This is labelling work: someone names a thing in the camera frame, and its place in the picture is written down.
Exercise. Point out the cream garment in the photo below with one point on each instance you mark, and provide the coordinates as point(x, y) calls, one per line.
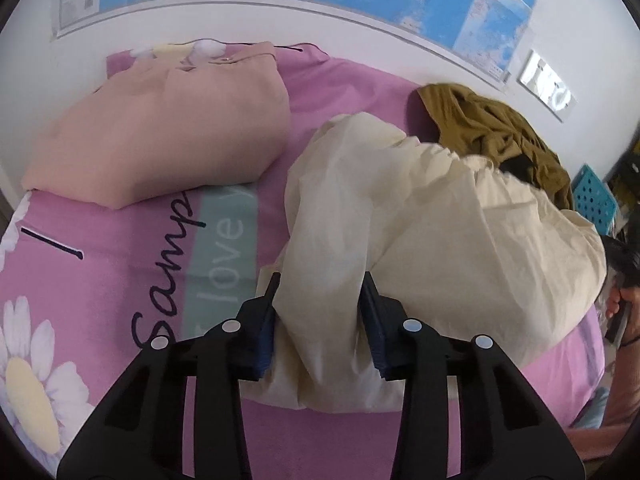
point(440, 240)

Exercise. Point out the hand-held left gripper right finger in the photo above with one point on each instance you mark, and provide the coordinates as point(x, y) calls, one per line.
point(377, 340)

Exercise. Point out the person's right forearm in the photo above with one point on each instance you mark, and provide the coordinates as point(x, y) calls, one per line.
point(622, 395)

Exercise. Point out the light blue cloth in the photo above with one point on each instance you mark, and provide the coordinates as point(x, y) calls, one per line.
point(594, 410)

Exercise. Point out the pink folded garment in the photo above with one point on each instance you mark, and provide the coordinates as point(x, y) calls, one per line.
point(165, 125)

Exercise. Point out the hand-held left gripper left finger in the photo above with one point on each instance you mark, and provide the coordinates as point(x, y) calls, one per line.
point(262, 345)

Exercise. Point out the white wall sheet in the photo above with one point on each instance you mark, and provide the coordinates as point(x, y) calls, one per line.
point(547, 85)

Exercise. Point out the teal plastic basket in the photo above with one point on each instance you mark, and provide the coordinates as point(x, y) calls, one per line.
point(595, 200)

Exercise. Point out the dark storage rack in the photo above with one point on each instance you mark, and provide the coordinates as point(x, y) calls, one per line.
point(625, 170)

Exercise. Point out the olive green garment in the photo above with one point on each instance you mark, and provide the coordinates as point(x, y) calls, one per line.
point(490, 125)

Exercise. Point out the pink printed bedsheet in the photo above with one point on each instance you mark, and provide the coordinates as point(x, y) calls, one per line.
point(100, 280)

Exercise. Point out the person's right hand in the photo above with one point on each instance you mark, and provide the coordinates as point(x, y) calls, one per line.
point(631, 312)

